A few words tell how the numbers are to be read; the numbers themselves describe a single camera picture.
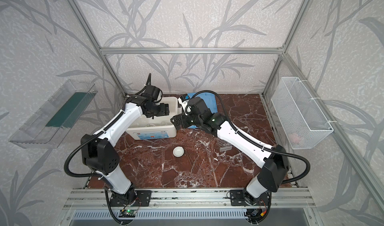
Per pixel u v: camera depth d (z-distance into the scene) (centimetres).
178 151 89
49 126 64
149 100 66
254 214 75
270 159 42
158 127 94
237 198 74
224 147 89
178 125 65
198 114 55
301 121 62
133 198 70
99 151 45
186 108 64
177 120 64
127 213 72
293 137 73
